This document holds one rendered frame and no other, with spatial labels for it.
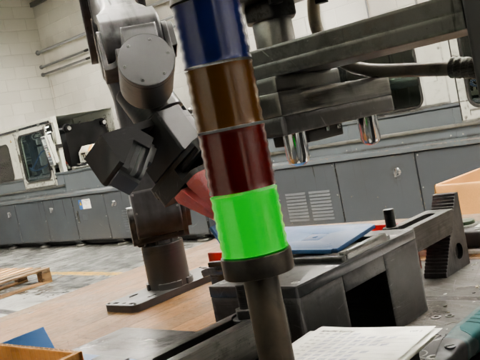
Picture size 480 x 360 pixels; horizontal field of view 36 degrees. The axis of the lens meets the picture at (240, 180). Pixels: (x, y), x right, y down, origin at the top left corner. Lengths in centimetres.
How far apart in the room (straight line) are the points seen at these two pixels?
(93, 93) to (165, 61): 1151
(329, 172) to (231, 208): 601
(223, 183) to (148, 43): 38
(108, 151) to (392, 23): 31
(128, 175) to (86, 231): 869
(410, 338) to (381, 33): 23
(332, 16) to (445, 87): 320
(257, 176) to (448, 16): 23
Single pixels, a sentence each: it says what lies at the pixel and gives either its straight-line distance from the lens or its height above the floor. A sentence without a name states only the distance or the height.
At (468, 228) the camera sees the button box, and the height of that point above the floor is 93.
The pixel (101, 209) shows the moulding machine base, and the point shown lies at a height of 45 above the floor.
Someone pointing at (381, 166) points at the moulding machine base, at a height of 57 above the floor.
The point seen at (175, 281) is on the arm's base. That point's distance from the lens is 108.
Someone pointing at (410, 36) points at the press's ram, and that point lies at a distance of 58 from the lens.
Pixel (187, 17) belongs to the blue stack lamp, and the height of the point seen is 118.
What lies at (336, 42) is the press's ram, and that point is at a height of 117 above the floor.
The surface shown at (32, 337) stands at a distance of 83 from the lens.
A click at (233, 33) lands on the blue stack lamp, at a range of 40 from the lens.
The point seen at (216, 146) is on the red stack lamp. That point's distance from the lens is 39.
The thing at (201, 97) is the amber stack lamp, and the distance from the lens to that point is 39.
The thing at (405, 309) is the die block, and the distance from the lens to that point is 74.
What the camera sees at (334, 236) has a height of 100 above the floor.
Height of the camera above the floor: 112
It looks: 4 degrees down
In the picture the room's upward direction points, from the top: 11 degrees counter-clockwise
